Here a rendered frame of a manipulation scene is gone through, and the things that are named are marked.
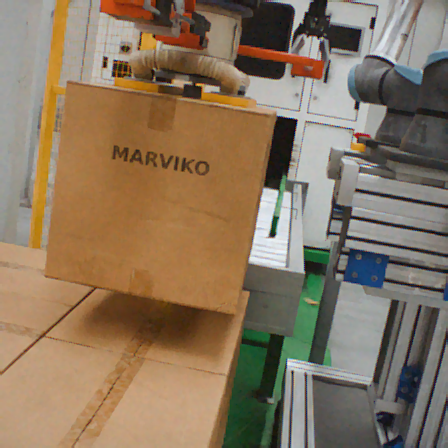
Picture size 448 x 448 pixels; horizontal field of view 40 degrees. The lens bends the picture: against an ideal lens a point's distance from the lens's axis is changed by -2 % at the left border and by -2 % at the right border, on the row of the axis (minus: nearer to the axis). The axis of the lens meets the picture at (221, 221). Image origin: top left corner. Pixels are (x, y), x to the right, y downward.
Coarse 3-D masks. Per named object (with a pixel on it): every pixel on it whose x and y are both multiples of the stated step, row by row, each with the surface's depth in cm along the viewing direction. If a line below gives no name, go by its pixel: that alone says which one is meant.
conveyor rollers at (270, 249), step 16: (272, 192) 395; (288, 192) 406; (272, 208) 336; (288, 208) 344; (256, 224) 284; (288, 224) 299; (256, 240) 257; (272, 240) 257; (256, 256) 230; (272, 256) 230
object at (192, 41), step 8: (208, 24) 118; (208, 32) 122; (160, 40) 116; (168, 40) 116; (176, 40) 116; (184, 40) 115; (192, 40) 115; (200, 40) 116; (192, 48) 123; (200, 48) 123
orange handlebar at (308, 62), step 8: (120, 0) 80; (128, 0) 80; (136, 0) 80; (152, 0) 81; (184, 24) 104; (184, 32) 106; (208, 40) 135; (240, 48) 146; (248, 48) 146; (256, 48) 146; (248, 56) 147; (256, 56) 146; (264, 56) 146; (272, 56) 146; (280, 56) 145; (288, 56) 145; (296, 56) 145; (304, 56) 145; (296, 64) 146; (304, 64) 145; (312, 64) 146
